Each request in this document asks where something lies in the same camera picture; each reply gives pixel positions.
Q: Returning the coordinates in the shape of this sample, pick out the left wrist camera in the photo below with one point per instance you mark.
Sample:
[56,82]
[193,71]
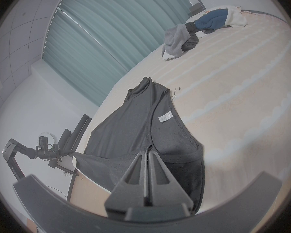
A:
[55,163]

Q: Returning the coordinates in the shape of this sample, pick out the grey garment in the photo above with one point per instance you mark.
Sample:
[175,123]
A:
[177,39]

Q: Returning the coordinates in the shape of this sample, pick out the white garment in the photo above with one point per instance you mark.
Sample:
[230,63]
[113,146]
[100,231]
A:
[236,18]
[167,56]

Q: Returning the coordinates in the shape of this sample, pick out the black chest of drawers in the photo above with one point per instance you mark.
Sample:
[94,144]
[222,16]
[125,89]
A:
[83,124]

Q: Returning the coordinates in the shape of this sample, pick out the black long-sleeved top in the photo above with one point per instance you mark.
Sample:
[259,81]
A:
[135,125]

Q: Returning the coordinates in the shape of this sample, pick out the grey bedside table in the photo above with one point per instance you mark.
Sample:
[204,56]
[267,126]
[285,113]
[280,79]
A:
[196,8]

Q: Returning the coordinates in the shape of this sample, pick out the dark blue garment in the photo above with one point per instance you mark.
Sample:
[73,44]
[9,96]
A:
[213,18]

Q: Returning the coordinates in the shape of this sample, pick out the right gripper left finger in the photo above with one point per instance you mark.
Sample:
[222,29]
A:
[125,196]

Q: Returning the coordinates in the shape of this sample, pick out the white printed pillow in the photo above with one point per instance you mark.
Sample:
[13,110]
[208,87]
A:
[196,17]

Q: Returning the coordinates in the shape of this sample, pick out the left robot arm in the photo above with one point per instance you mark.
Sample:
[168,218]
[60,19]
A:
[11,149]

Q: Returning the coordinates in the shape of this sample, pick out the bed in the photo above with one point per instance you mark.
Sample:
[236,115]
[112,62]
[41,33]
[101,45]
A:
[232,93]

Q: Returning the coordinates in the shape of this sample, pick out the black garment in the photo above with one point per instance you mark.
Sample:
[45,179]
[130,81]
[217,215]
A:
[191,42]

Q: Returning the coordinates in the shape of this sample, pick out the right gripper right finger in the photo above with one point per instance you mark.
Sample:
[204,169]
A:
[171,195]

